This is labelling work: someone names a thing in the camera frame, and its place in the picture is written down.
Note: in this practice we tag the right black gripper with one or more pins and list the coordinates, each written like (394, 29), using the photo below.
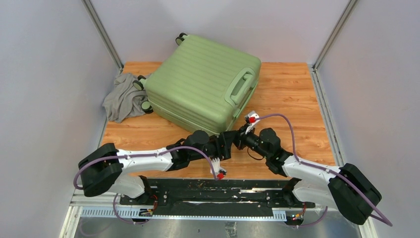
(243, 138)

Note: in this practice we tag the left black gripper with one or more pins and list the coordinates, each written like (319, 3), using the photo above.
(225, 138)

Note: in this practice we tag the green suitcase blue lining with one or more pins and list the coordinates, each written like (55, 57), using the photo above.
(203, 85)

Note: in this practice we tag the green suitcase wheel front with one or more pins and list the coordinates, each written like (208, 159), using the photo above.
(146, 107)

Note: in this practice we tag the green suitcase wheel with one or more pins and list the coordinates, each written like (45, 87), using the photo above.
(180, 38)
(146, 107)
(138, 83)

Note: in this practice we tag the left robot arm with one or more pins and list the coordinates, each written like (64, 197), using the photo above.
(109, 169)

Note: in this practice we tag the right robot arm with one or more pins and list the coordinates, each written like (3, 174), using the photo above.
(343, 188)

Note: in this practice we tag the green suitcase wheel middle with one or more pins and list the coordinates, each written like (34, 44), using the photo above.
(138, 83)

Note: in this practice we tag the crumpled grey-green cloth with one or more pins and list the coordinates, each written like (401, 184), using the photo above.
(124, 100)

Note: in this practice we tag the green suitcase wheel rear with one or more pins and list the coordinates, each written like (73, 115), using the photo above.
(180, 38)

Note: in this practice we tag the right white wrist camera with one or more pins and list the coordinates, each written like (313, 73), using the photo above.
(251, 120)

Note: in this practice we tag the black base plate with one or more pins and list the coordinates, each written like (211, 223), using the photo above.
(207, 197)

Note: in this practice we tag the aluminium frame rail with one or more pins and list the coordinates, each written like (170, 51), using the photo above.
(104, 217)

